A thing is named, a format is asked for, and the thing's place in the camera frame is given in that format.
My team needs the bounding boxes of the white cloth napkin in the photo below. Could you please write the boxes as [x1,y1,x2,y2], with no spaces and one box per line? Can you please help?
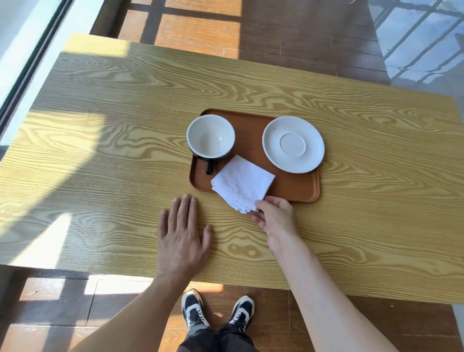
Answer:
[210,155,276,214]

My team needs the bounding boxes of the person's left forearm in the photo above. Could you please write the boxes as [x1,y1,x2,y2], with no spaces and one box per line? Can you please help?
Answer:
[70,273,192,352]

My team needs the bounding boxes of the black and white cup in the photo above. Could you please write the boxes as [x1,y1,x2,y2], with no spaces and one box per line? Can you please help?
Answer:
[186,114,236,176]

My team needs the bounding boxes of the person's right hand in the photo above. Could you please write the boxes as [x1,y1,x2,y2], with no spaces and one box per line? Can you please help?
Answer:
[249,196,301,255]

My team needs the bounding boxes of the person's left hand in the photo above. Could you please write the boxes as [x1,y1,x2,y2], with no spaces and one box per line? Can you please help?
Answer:
[157,194,213,283]

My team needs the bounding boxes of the white saucer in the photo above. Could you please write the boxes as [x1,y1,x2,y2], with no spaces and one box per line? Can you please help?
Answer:
[262,116,325,174]

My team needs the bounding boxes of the person's right shoe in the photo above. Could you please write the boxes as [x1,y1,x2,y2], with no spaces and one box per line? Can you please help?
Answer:
[228,295,255,333]

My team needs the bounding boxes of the person's right forearm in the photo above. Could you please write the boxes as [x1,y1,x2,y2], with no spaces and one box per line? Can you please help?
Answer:
[274,236,399,352]

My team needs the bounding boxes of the person's shoe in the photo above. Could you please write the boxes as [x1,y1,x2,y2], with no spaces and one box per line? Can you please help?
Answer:
[181,289,211,331]
[228,295,255,333]

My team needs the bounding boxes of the person's left shoe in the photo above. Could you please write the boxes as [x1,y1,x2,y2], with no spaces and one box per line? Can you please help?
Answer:
[181,289,211,331]

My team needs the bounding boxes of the person's black trousers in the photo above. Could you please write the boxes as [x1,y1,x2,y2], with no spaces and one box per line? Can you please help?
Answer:
[176,323,260,352]

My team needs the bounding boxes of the black window frame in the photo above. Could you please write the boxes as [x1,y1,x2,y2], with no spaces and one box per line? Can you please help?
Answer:
[0,0,75,136]

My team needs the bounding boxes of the brown wooden tray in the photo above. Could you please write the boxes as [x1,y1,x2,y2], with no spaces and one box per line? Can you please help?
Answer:
[189,108,321,203]

